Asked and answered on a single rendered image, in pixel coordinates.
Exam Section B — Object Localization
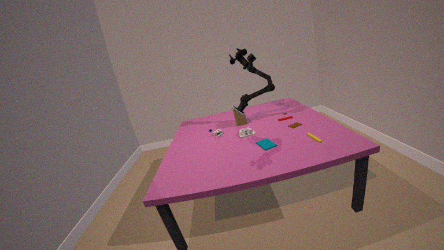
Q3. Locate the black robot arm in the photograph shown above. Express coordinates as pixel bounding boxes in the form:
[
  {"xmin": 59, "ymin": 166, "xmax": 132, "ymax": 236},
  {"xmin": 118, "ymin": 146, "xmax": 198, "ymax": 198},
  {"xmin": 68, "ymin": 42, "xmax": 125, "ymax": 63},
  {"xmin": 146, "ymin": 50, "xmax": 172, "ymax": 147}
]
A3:
[{"xmin": 235, "ymin": 50, "xmax": 275, "ymax": 113}]

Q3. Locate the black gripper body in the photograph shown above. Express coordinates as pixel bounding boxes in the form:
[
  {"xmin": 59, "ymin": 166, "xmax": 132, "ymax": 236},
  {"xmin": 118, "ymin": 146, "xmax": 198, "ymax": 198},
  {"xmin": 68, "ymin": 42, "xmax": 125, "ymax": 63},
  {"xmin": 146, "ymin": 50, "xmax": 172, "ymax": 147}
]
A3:
[{"xmin": 230, "ymin": 49, "xmax": 247, "ymax": 65}]

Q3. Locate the teal flat square plate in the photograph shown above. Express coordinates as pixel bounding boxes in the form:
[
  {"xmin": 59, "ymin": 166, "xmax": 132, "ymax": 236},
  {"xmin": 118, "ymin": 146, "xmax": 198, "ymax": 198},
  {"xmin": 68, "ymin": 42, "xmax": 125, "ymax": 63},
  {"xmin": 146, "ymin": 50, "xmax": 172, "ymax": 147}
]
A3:
[{"xmin": 256, "ymin": 138, "xmax": 277, "ymax": 150}]

